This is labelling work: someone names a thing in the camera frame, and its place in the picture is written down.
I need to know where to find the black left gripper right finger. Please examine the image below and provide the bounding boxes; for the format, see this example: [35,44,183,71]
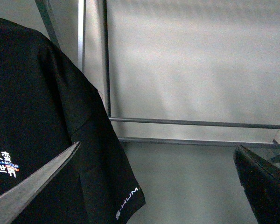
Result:
[233,145,280,224]

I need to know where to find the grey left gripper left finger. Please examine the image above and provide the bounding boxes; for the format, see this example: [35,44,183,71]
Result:
[0,141,81,224]

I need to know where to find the black printed t-shirt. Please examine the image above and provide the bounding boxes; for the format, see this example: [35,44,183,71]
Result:
[0,18,145,224]

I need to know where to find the grey metal clothes rack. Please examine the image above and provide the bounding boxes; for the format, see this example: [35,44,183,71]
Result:
[35,0,280,147]

